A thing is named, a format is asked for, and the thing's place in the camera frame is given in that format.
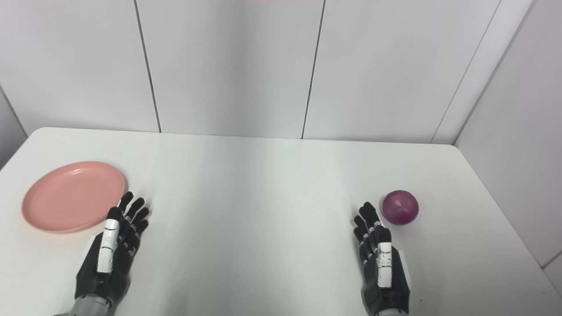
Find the black and white right hand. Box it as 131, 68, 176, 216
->
353, 202, 411, 315

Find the pink plate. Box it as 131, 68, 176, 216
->
22, 161, 126, 233

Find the purple red onion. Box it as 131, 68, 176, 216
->
381, 190, 419, 226

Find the black and white left hand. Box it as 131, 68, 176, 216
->
75, 191, 150, 307

